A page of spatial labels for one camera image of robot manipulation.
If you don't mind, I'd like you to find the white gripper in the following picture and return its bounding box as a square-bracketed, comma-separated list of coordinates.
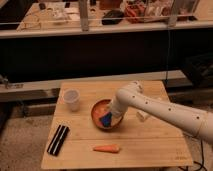
[100, 97, 128, 127]

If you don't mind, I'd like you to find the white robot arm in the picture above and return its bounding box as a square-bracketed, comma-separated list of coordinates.
[100, 81, 213, 145]

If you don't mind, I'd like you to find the orange ceramic bowl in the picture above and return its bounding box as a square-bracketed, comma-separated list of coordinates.
[91, 99, 123, 130]

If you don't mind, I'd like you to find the orange carrot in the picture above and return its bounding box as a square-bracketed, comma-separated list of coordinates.
[93, 144, 120, 153]

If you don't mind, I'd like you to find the translucent plastic cup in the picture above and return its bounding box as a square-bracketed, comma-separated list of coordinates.
[63, 89, 80, 112]

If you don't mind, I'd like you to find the black white striped eraser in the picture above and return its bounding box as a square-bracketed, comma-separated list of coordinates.
[47, 125, 69, 156]

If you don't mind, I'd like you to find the black cap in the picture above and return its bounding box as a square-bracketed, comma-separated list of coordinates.
[101, 10, 124, 25]

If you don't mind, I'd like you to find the wooden workbench shelf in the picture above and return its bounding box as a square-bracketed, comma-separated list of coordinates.
[0, 0, 213, 39]

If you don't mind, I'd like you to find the black cable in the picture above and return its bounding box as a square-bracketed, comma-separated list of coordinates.
[179, 139, 208, 171]

